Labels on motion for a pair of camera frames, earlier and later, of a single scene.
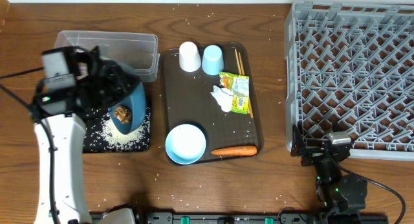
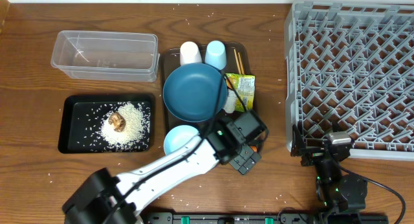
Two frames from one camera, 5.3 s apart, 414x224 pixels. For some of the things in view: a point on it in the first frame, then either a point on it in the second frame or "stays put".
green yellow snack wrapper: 239,85 stays put
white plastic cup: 189,58 stays put
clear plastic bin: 138,50 stays put
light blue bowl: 185,144 stays put
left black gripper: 117,75 -> 246,167
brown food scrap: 123,113 -> 118,121
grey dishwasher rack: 351,63 stays put
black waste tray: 101,136 stays put
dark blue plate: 136,102 -> 190,92
